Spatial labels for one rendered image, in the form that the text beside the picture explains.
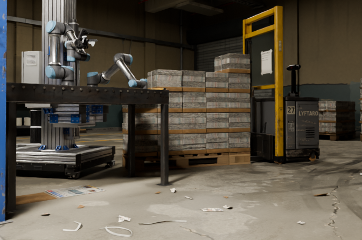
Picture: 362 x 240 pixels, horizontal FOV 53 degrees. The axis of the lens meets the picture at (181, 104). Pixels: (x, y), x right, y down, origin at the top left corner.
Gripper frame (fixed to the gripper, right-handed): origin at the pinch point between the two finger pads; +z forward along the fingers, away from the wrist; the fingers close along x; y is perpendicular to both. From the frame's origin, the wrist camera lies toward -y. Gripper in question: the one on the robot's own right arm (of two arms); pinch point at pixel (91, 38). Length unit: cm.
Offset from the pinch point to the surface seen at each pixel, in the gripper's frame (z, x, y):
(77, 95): 35, 30, 55
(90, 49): -635, -438, -176
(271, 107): 46, -244, 24
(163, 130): 46, -50, 71
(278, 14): 68, -204, -80
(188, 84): 2, -131, 15
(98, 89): 38, 15, 48
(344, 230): 197, -33, 120
